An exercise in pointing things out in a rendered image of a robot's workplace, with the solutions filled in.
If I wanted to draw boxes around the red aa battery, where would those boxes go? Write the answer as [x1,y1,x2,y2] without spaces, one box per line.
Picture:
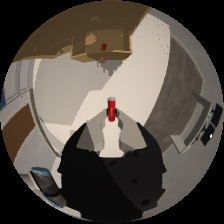
[108,97,115,122]
[101,43,107,50]

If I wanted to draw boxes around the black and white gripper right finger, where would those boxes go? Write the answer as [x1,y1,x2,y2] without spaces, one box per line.
[115,108,167,174]

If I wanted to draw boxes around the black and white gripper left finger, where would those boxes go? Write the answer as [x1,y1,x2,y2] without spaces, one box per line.
[57,108,108,174]

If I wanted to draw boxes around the tan wooden chest of drawers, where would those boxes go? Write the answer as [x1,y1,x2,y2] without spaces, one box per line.
[12,5,152,63]

